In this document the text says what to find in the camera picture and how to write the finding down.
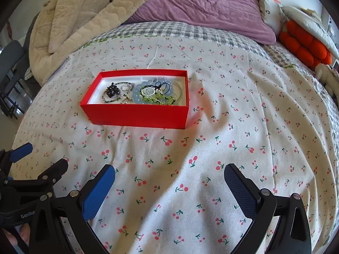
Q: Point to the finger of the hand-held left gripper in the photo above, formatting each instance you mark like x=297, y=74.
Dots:
x=21, y=150
x=54, y=172

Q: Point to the white cushion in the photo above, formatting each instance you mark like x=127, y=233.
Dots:
x=309, y=23

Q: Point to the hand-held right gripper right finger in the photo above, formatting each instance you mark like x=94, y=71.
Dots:
x=239, y=190

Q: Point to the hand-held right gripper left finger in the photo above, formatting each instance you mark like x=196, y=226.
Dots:
x=98, y=191

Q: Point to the printed white pillow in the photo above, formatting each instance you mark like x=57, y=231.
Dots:
x=270, y=10

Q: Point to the red jewelry box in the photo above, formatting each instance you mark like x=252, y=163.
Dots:
x=132, y=116

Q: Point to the beige plush toy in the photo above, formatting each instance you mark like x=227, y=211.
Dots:
x=329, y=79

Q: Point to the grey checked bed sheet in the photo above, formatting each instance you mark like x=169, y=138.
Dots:
x=164, y=29

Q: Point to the purple pillow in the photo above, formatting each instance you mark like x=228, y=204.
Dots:
x=201, y=8

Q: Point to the black hair claw clip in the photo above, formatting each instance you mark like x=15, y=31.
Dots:
x=112, y=90

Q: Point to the orange knotted cushion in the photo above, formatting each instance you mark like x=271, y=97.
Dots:
x=304, y=45

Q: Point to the person's left hand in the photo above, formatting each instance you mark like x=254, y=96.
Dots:
x=25, y=234

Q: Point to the cherry print bed sheet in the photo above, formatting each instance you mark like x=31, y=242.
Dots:
x=185, y=158

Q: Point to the beige fleece blanket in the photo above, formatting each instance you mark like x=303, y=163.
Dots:
x=79, y=23

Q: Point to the grey chair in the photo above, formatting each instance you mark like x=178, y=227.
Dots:
x=12, y=66

